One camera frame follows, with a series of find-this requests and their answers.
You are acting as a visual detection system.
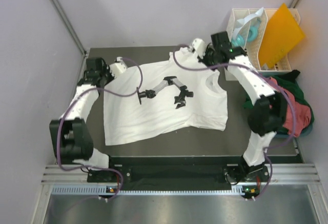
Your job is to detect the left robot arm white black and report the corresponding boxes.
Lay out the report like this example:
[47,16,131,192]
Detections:
[49,57,116,181]

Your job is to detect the white printed t shirt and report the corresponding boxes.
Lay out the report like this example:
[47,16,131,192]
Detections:
[104,48,228,146]

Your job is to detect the aluminium corner post left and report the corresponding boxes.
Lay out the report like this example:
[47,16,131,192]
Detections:
[50,0,87,55]

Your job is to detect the pink t shirt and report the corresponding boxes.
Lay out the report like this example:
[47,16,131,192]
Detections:
[270,75,314,137]

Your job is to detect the purple cable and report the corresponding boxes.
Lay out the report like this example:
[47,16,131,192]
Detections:
[172,51,299,201]
[56,57,144,203]

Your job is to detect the orange plastic folder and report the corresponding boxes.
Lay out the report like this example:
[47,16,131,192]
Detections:
[258,3,305,70]

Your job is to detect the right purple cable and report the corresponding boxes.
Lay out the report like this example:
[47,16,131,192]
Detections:
[172,51,299,201]

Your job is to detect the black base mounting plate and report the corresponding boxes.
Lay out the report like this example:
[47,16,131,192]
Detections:
[87,156,270,184]

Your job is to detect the white plastic file organizer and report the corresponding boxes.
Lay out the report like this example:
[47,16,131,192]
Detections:
[226,8,292,76]

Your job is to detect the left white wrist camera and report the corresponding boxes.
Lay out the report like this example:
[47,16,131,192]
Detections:
[109,57,128,78]

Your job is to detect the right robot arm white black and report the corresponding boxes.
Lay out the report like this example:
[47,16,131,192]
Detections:
[192,31,288,185]

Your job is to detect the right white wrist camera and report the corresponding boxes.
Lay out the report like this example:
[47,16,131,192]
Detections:
[188,38,207,59]

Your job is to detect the aluminium frame rail front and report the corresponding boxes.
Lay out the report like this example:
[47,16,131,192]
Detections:
[42,164,320,188]

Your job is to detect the grey slotted cable duct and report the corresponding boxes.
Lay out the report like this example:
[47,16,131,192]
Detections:
[51,185,258,196]

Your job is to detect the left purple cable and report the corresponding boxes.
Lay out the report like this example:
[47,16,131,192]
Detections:
[56,57,144,203]

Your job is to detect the teal white headphones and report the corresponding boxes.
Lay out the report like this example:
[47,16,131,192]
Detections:
[231,7,264,47]

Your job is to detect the green t shirt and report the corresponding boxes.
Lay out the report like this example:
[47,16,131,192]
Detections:
[243,70,315,137]

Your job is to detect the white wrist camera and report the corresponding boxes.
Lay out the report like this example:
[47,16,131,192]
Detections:
[109,57,128,78]
[188,38,207,59]

